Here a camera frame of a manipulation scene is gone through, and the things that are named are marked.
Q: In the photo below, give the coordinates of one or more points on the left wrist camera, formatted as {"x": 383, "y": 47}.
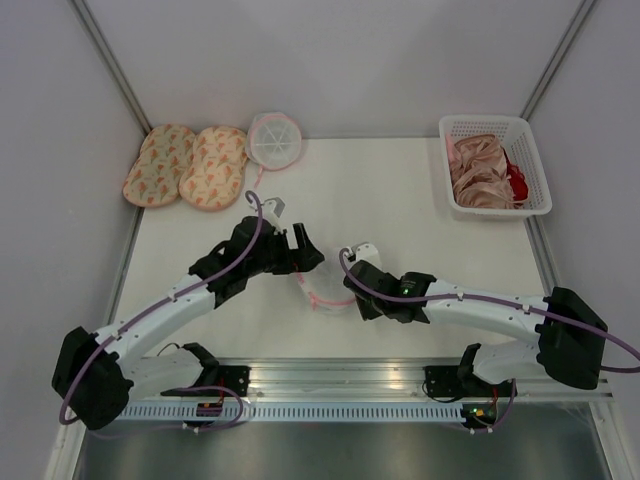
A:
{"x": 272, "y": 209}

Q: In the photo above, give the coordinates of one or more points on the white pink mesh laundry bag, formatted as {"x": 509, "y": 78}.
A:
{"x": 323, "y": 286}

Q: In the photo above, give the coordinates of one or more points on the floral peach laundry bag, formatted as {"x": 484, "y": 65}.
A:
{"x": 215, "y": 178}
{"x": 164, "y": 156}

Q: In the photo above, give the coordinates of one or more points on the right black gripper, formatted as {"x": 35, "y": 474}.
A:
{"x": 366, "y": 311}

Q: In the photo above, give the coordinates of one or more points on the left aluminium frame post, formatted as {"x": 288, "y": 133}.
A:
{"x": 101, "y": 45}

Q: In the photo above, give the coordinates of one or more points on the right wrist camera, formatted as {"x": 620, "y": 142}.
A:
{"x": 365, "y": 251}

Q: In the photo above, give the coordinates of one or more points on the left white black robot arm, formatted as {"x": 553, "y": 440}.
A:
{"x": 97, "y": 374}

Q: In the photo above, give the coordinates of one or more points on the white slotted cable duct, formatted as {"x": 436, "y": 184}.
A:
{"x": 294, "y": 411}

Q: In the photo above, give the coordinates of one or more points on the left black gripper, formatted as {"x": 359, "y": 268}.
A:
{"x": 306, "y": 253}

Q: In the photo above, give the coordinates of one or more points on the left floral peach laundry bag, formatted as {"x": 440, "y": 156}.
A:
{"x": 164, "y": 156}

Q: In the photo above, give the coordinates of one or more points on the right floral peach laundry bag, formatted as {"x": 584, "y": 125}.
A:
{"x": 215, "y": 178}

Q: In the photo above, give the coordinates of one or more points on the right aluminium frame post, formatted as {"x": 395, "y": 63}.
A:
{"x": 569, "y": 38}

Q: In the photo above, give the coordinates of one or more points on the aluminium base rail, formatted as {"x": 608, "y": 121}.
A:
{"x": 336, "y": 379}

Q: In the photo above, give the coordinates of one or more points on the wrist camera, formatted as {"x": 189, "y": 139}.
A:
{"x": 365, "y": 251}
{"x": 272, "y": 209}

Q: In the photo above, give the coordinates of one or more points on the white plastic basket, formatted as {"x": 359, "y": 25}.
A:
{"x": 516, "y": 137}

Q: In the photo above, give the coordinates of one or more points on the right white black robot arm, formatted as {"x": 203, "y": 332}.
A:
{"x": 559, "y": 335}

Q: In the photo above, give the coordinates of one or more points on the red bra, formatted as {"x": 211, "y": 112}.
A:
{"x": 517, "y": 181}

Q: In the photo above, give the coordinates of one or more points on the aluminium frame post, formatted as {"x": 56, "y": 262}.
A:
{"x": 569, "y": 38}
{"x": 101, "y": 45}

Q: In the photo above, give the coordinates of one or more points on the pink bras pile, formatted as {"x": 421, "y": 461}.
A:
{"x": 479, "y": 173}

